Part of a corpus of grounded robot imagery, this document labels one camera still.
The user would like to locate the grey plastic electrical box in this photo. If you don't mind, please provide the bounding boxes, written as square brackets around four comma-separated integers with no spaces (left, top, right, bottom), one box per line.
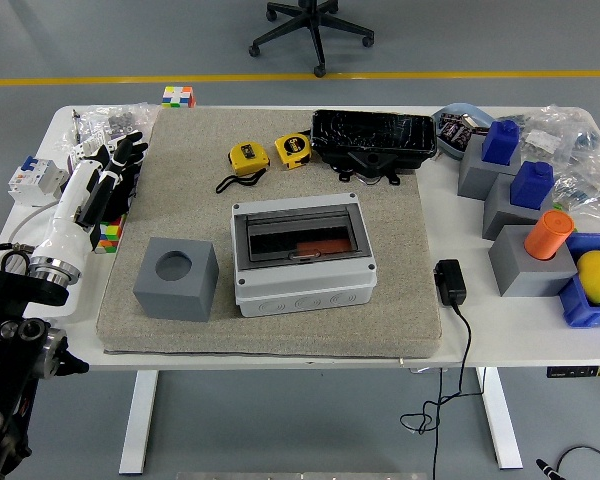
[230,193,379,317]

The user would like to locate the black plastic tray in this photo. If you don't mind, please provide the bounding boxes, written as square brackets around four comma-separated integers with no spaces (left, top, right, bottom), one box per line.
[310,109,439,174]

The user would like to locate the grey-brown mat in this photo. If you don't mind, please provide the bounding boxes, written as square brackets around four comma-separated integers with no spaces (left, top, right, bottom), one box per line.
[95,107,442,359]

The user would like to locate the black power adapter with cord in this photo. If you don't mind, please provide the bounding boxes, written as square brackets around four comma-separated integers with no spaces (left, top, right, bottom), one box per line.
[398,258,487,480]

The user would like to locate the orange cylinder battery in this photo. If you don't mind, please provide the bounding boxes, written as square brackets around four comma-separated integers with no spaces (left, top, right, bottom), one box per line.
[296,238,351,256]
[523,209,576,261]

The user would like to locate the yellow tape measure black strap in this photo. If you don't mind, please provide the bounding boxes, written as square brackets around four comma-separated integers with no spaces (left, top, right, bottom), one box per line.
[214,142,271,195]

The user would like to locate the black office chair base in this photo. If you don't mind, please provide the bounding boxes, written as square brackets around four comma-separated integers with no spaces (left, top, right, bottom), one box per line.
[247,0,376,79]

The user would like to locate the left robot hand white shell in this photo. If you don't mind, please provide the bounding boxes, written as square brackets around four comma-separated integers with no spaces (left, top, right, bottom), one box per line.
[32,130,150,262]

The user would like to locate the white power cable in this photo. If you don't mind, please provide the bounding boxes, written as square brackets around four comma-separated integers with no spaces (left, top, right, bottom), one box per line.
[0,199,66,301]

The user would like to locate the blue plastic bin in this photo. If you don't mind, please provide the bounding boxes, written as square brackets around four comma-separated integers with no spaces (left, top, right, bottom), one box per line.
[558,232,600,329]

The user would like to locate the black triangular bracket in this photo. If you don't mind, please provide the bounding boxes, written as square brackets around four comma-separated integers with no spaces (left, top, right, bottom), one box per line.
[337,149,401,186]

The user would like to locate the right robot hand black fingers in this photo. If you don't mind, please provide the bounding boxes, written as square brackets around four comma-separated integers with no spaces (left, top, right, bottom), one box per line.
[535,457,564,480]

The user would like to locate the black table control panel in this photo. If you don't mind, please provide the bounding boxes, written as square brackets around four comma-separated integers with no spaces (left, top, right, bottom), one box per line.
[546,364,600,379]

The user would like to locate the white circuit breaker blue switch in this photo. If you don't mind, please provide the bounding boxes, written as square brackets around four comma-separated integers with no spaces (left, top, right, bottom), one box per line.
[7,154,70,209]

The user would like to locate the dark packets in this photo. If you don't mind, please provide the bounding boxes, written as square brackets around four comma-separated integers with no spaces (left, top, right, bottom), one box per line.
[438,112,489,150]

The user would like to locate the clear bags of small parts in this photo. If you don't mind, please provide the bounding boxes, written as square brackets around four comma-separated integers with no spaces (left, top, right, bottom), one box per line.
[54,102,160,166]

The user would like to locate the clear bags of components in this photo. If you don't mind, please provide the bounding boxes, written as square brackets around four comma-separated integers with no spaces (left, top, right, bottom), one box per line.
[517,103,600,234]

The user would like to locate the white terminal block pack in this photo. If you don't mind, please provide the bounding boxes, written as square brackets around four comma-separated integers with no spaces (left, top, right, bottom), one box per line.
[68,128,147,174]

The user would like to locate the blue plastic bottle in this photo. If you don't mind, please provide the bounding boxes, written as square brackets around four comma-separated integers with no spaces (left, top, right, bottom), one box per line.
[480,119,521,166]
[509,159,555,210]

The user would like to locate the colourful puzzle cube white faces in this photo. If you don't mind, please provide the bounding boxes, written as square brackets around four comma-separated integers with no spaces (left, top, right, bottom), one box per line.
[160,85,197,109]

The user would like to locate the thin black cable loop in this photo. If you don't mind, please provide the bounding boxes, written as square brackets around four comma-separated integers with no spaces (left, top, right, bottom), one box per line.
[549,444,600,480]

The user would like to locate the light blue bowl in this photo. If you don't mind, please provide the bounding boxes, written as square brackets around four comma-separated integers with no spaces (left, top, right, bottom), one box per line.
[431,102,496,161]

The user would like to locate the white table leg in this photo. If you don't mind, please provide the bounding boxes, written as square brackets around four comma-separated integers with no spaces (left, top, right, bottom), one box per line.
[118,369,160,476]
[474,366,524,470]

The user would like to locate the grey block holder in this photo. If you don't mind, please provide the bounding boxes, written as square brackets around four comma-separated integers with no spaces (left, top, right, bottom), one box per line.
[481,172,556,241]
[488,224,579,298]
[456,134,522,201]

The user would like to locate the grey block with round hole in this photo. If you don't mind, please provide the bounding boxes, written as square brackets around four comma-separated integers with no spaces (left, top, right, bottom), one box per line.
[132,236,219,323]

